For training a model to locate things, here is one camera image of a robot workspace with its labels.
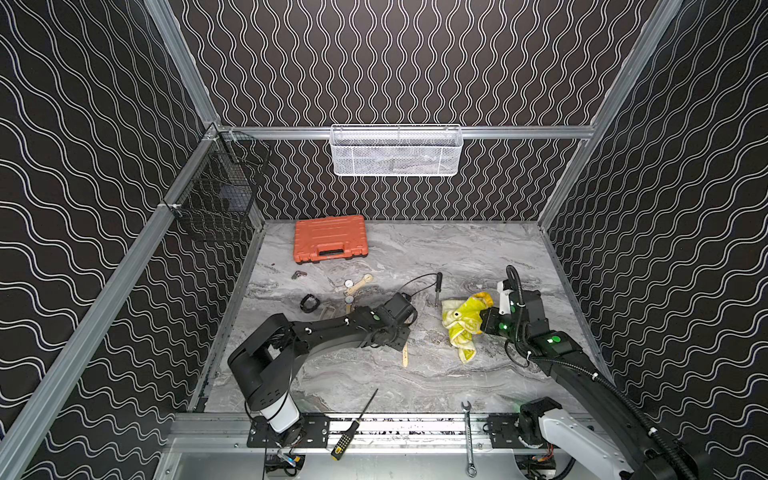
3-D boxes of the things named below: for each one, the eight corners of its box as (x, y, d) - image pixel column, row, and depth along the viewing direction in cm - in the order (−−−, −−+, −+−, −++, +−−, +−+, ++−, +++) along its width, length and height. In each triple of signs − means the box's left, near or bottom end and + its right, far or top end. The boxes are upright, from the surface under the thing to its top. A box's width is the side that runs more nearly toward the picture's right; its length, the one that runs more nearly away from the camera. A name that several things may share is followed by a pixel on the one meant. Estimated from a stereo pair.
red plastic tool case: (295, 265, 109) (291, 255, 105) (299, 229, 121) (296, 219, 116) (368, 259, 111) (367, 249, 107) (365, 224, 122) (364, 214, 118)
